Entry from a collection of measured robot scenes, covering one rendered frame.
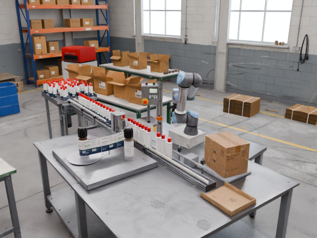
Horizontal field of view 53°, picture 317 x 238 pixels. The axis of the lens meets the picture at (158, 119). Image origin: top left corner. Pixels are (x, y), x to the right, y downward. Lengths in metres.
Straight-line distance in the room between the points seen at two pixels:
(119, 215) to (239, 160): 1.08
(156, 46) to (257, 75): 3.54
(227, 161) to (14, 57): 8.60
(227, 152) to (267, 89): 5.88
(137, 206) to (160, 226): 0.27
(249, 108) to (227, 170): 4.28
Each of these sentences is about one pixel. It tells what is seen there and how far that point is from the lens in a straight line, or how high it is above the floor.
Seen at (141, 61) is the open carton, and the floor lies 0.97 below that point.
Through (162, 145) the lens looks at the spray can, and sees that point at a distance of 2.86.
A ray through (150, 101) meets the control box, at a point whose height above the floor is 1.32.
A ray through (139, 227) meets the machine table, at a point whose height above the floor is 0.83.
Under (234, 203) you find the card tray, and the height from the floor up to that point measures 0.83.
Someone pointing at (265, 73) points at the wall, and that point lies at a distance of 8.32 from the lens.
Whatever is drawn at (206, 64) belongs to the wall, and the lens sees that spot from 9.19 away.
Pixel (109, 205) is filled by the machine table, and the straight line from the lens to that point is 2.37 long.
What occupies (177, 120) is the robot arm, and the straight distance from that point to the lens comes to 3.15.
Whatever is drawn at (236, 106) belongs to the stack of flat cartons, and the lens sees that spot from 6.96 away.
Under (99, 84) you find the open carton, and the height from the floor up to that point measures 0.95.
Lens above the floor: 2.15
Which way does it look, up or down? 19 degrees down
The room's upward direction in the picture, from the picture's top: straight up
